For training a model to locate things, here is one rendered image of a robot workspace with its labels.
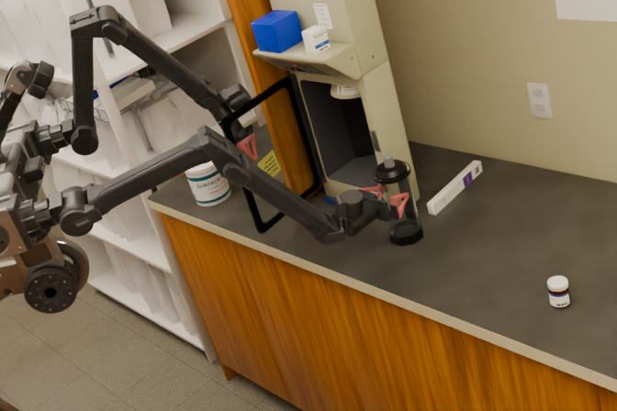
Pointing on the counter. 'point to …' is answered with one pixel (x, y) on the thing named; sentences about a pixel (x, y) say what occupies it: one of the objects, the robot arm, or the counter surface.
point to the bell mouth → (344, 92)
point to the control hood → (334, 57)
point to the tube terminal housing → (378, 105)
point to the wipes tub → (207, 184)
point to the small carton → (316, 39)
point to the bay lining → (336, 126)
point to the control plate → (298, 67)
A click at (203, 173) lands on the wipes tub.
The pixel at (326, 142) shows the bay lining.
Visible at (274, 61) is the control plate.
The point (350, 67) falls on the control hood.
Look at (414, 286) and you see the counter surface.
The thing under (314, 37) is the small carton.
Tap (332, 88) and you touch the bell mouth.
